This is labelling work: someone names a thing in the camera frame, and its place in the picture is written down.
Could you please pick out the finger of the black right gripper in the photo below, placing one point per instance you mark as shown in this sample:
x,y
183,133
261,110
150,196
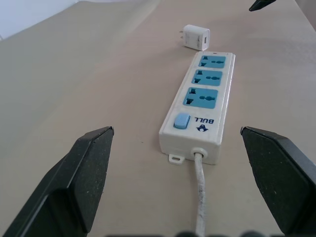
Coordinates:
x,y
259,5

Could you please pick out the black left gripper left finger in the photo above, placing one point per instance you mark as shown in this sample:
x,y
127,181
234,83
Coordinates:
x,y
74,177

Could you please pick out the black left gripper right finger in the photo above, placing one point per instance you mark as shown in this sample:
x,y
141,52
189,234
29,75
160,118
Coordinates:
x,y
279,177

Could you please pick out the white USB charger plug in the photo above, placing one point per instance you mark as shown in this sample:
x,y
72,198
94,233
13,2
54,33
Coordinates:
x,y
196,37

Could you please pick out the white power strip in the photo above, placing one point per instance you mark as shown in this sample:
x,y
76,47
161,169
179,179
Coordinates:
x,y
197,108

